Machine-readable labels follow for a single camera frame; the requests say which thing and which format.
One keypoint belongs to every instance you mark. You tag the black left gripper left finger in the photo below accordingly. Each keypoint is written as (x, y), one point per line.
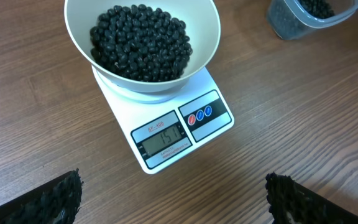
(57, 201)

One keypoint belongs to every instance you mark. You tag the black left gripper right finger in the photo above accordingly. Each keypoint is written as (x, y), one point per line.
(291, 202)

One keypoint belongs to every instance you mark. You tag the white digital kitchen scale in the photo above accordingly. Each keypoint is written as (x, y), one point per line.
(161, 128)

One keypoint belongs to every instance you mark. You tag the black beans in bowl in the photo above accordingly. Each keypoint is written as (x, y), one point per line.
(140, 43)

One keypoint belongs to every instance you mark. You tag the white bowl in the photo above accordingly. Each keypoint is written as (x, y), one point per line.
(203, 26)

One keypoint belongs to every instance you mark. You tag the clear plastic bean container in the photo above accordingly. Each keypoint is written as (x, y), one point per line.
(290, 21)

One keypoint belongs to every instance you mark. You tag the black beans in container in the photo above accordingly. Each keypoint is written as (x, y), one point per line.
(317, 8)

